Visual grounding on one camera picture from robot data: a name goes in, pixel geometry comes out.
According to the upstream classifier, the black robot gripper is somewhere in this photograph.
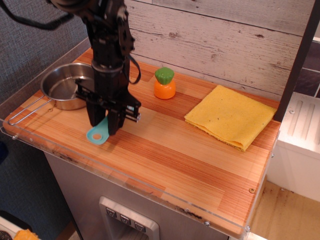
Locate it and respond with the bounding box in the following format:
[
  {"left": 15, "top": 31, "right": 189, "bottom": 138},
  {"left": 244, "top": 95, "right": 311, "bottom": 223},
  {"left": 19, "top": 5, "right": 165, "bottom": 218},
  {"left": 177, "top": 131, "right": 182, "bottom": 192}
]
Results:
[{"left": 76, "top": 63, "right": 141, "bottom": 136}]

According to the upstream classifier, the teal plastic brush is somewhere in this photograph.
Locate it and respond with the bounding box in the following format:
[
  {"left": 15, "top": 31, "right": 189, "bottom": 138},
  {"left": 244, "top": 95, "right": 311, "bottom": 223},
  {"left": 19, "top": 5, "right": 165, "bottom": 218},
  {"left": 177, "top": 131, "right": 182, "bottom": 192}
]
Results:
[{"left": 86, "top": 104, "right": 135, "bottom": 146}]

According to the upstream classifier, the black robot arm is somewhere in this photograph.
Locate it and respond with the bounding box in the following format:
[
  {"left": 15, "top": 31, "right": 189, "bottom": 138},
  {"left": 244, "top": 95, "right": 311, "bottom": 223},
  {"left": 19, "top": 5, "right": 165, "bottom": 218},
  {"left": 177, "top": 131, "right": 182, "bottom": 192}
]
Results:
[{"left": 51, "top": 0, "right": 142, "bottom": 136}]

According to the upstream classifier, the stainless steel pot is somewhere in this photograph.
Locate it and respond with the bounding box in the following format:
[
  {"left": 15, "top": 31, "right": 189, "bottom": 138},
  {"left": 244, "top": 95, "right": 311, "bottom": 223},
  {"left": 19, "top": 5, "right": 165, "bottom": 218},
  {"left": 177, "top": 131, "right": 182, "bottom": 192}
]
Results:
[{"left": 7, "top": 63, "right": 94, "bottom": 126}]

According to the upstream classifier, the orange toy carrot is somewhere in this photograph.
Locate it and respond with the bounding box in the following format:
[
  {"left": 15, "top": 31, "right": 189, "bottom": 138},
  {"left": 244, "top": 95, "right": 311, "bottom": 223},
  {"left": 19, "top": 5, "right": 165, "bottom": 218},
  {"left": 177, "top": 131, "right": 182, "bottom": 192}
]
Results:
[{"left": 154, "top": 67, "right": 176, "bottom": 100}]

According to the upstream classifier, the grey toy fridge cabinet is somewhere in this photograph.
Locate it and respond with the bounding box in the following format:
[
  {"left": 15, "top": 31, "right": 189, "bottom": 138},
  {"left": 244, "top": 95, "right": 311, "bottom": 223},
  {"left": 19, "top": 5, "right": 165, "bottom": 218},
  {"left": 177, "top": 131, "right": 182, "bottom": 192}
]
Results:
[{"left": 45, "top": 153, "right": 228, "bottom": 240}]

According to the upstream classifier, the yellow folded cloth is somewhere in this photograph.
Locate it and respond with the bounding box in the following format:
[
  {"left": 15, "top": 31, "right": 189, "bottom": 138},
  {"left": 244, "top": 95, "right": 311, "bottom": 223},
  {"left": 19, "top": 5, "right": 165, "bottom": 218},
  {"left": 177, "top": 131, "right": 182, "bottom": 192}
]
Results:
[{"left": 184, "top": 85, "right": 277, "bottom": 152}]

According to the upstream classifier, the white toy sink unit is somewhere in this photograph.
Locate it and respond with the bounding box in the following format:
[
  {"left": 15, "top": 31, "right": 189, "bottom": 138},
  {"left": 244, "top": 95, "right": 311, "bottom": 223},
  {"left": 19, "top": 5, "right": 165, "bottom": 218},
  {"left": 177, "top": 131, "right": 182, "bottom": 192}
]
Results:
[{"left": 266, "top": 92, "right": 320, "bottom": 201}]

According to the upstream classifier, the clear acrylic guard rail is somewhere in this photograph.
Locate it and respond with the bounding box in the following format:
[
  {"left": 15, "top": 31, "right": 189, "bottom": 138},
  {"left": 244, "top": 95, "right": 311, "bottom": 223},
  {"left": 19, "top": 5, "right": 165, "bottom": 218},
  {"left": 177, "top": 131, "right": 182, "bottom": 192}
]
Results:
[{"left": 1, "top": 121, "right": 250, "bottom": 240}]

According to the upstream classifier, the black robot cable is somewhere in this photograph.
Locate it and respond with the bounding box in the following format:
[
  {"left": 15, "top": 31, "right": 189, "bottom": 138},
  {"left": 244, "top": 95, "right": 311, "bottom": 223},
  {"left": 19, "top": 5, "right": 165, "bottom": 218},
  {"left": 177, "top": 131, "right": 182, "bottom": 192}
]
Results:
[{"left": 0, "top": 0, "right": 142, "bottom": 85}]

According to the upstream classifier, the dark vertical post right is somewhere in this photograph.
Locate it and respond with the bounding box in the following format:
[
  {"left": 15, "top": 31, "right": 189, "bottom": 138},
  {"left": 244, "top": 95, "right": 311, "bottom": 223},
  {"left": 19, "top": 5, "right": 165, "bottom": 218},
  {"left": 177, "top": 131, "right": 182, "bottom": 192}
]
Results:
[{"left": 273, "top": 0, "right": 320, "bottom": 122}]

